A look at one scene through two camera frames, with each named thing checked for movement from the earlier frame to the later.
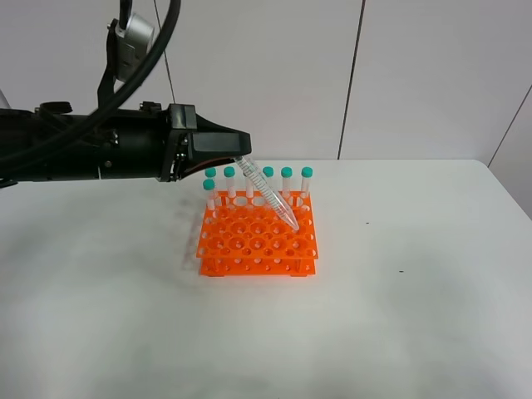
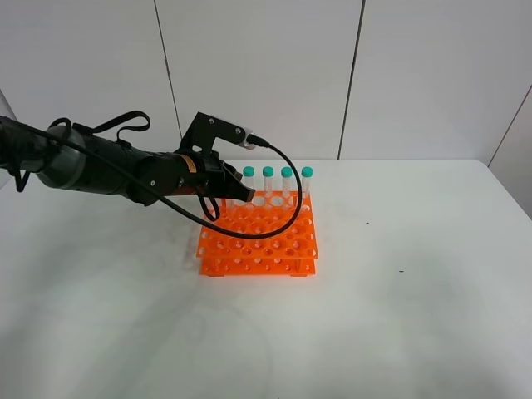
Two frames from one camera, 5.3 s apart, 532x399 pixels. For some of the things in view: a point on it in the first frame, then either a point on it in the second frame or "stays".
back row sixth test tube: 306,174 stays
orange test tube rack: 245,236 stays
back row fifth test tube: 286,174 stays
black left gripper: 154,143 to 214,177
